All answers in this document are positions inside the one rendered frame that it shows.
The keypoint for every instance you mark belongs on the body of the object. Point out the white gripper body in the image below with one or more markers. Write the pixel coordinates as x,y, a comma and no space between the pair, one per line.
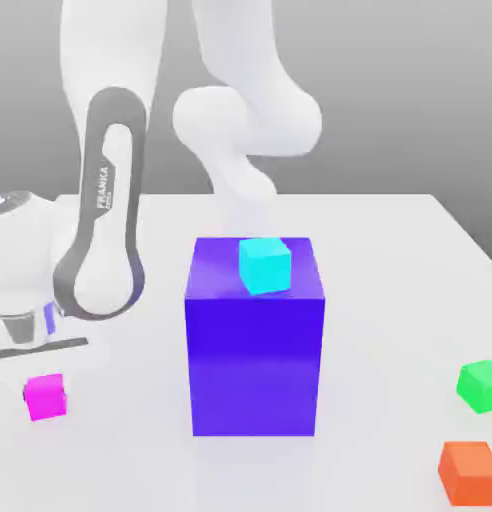
34,349

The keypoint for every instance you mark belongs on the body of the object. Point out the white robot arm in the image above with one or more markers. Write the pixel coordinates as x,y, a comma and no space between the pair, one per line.
110,60

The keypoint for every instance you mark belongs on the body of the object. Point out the small magenta cube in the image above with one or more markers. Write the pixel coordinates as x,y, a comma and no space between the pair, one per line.
46,398

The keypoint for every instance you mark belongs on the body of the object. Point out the small cyan cube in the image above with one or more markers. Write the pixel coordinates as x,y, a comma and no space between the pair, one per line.
266,266

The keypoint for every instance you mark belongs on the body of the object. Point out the small green cube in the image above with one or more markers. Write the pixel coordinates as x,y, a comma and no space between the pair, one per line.
481,386

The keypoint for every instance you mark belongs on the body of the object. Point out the small orange cube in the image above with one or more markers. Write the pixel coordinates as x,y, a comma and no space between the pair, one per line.
470,474

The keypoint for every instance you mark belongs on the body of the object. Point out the large blue box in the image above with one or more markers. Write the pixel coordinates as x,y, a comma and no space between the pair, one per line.
254,360

